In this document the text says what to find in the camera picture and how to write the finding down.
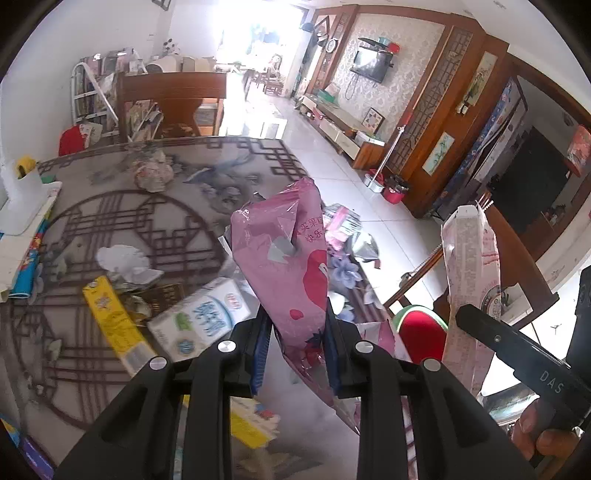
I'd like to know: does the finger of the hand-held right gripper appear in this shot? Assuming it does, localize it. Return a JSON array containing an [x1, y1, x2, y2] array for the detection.
[[455, 304, 573, 371]]

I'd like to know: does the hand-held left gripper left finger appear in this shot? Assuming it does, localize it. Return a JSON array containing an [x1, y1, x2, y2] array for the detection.
[[53, 316, 274, 480]]

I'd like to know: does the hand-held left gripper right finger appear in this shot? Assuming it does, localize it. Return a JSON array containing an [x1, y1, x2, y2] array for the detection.
[[322, 298, 513, 480]]

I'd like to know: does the white milk carton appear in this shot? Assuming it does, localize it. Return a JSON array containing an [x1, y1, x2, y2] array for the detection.
[[147, 276, 254, 363]]

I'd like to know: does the red bin with green rim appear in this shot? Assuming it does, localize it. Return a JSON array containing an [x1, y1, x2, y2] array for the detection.
[[392, 305, 450, 365]]

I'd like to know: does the pink and white long wrapper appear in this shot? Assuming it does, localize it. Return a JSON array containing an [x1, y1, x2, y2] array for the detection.
[[440, 204, 503, 402]]

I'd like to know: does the pink snack wrapper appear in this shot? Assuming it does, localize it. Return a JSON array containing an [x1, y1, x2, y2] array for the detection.
[[230, 176, 399, 437]]

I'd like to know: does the person's right hand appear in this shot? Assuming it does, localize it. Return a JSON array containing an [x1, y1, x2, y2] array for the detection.
[[509, 399, 580, 464]]

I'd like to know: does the yellow printed box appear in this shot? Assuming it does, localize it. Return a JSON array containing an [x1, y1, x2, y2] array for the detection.
[[231, 397, 280, 449]]

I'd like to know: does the carved wooden chair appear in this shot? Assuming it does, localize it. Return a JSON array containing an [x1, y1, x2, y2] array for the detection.
[[382, 203, 560, 333]]

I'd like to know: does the silver foil wrapper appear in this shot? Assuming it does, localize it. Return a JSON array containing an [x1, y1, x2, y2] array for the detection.
[[351, 231, 382, 269]]

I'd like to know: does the dark gold packet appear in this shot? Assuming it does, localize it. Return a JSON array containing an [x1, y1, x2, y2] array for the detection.
[[131, 282, 187, 321]]

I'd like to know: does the pink striped packet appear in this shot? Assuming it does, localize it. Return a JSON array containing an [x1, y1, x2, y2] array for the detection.
[[323, 205, 363, 245]]

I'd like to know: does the yellow long box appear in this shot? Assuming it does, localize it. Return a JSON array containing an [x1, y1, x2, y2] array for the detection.
[[82, 275, 158, 377]]

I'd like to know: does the crumpled white tissue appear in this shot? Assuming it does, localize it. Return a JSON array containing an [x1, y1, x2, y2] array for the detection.
[[96, 244, 165, 291]]

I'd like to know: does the red bucket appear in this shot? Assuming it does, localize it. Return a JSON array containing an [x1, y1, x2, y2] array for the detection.
[[382, 175, 411, 205]]

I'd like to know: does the crumpled paper ball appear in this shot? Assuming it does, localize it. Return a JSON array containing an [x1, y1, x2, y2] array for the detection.
[[132, 152, 175, 193]]

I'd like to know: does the mop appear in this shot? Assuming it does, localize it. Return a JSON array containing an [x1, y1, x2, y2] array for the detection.
[[364, 122, 409, 191]]

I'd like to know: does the low television cabinet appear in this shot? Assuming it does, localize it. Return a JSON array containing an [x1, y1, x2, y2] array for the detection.
[[295, 92, 386, 169]]

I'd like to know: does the white coffee table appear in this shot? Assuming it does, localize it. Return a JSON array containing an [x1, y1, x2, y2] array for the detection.
[[260, 111, 288, 139]]

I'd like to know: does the wooden lattice partition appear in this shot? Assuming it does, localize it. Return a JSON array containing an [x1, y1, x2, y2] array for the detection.
[[406, 28, 509, 219]]

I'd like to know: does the plain wooden chair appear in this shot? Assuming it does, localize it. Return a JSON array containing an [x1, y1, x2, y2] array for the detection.
[[115, 71, 228, 139]]

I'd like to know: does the white box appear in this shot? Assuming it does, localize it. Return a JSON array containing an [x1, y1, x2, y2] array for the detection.
[[0, 161, 63, 236]]

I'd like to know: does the red bag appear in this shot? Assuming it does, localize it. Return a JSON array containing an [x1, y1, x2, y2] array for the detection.
[[58, 126, 88, 157]]

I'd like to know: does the small picture frame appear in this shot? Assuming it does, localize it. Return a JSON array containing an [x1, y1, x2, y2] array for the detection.
[[362, 107, 386, 134]]

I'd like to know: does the wall television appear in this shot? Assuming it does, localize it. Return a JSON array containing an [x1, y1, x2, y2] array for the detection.
[[349, 47, 389, 84]]

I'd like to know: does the white wire rack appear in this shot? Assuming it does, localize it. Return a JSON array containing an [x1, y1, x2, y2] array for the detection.
[[70, 60, 121, 134]]

